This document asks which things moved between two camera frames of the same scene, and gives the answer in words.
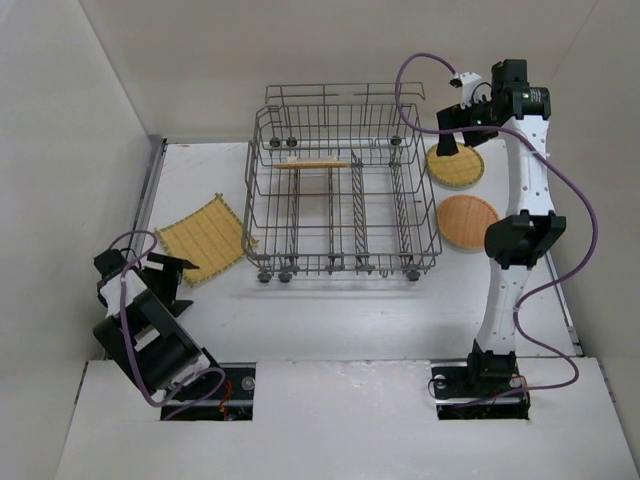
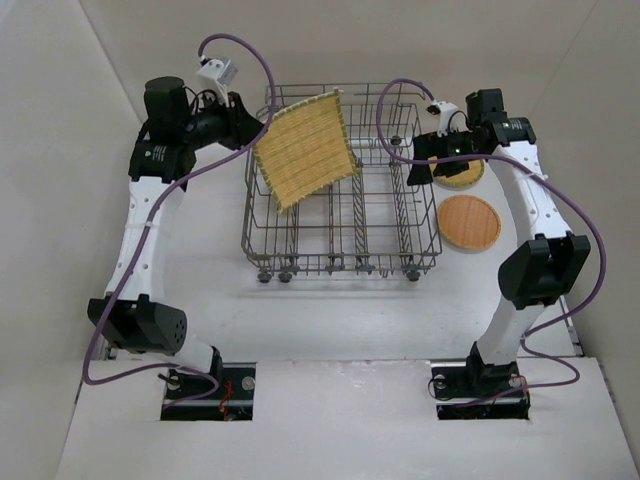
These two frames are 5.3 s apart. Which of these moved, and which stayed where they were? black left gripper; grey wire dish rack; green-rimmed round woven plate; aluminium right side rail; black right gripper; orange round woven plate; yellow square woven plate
Moved: yellow square woven plate; black left gripper; black right gripper
Stayed: aluminium right side rail; grey wire dish rack; green-rimmed round woven plate; orange round woven plate
